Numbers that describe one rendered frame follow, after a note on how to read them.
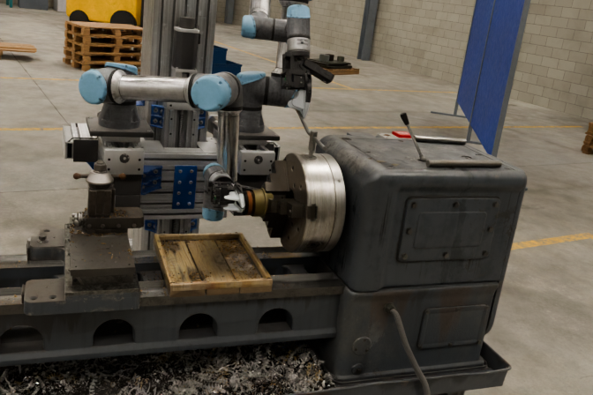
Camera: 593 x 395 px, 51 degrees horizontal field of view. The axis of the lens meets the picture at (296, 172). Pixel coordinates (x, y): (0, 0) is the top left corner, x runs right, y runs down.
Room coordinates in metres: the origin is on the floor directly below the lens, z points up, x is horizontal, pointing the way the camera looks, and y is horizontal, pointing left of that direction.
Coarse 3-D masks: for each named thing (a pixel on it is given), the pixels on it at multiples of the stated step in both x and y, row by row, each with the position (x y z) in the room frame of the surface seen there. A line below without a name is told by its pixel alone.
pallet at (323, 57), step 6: (324, 54) 14.16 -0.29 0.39; (330, 54) 14.41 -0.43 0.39; (312, 60) 14.13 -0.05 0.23; (318, 60) 14.09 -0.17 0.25; (324, 60) 13.96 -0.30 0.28; (330, 60) 14.26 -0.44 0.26; (336, 60) 14.59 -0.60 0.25; (342, 60) 14.46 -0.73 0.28; (324, 66) 13.80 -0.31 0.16; (330, 66) 13.82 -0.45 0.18; (336, 66) 13.99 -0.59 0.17; (342, 66) 14.18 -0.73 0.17; (348, 66) 14.35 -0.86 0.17; (336, 72) 13.87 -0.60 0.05; (342, 72) 14.05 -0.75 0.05; (348, 72) 14.21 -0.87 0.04; (354, 72) 14.40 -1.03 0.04
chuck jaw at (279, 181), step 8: (280, 160) 1.93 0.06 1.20; (272, 168) 1.94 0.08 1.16; (280, 168) 1.91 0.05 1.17; (272, 176) 1.89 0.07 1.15; (280, 176) 1.89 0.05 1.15; (288, 176) 1.91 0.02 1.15; (264, 184) 1.87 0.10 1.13; (272, 184) 1.87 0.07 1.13; (280, 184) 1.88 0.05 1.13; (288, 184) 1.89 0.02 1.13; (272, 192) 1.87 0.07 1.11; (280, 192) 1.88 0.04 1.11; (288, 192) 1.89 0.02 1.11
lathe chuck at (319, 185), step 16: (288, 160) 1.92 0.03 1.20; (304, 160) 1.84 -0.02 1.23; (320, 160) 1.86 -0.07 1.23; (304, 176) 1.78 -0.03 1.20; (320, 176) 1.80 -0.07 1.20; (304, 192) 1.76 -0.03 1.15; (320, 192) 1.76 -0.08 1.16; (320, 208) 1.75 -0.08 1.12; (288, 224) 1.86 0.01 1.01; (304, 224) 1.73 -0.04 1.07; (320, 224) 1.74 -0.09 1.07; (288, 240) 1.85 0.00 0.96; (304, 240) 1.74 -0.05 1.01; (320, 240) 1.76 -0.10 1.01
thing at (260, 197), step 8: (248, 192) 1.81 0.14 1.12; (256, 192) 1.82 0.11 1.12; (264, 192) 1.82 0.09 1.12; (248, 200) 1.79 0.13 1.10; (256, 200) 1.79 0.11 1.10; (264, 200) 1.80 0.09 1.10; (248, 208) 1.79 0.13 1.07; (256, 208) 1.79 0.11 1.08; (264, 208) 1.80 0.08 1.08; (256, 216) 1.81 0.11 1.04; (264, 216) 1.81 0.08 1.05
